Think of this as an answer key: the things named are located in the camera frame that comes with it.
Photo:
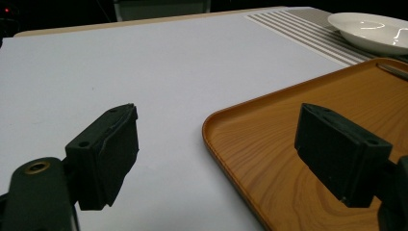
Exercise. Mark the brown wooden tray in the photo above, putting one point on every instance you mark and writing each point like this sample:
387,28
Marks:
272,144

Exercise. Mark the white round plate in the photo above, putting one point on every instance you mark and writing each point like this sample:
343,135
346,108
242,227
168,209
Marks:
369,35

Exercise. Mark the silver fork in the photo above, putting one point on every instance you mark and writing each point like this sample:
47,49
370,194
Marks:
396,72

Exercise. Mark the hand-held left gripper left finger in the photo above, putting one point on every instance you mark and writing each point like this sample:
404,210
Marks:
106,154

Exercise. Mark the white board sheet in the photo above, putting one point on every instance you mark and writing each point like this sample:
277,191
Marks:
128,64

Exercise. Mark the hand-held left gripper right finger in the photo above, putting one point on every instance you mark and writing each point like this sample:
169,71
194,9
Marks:
340,150

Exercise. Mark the grey striped placemat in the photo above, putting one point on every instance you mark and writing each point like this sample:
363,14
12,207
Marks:
308,35

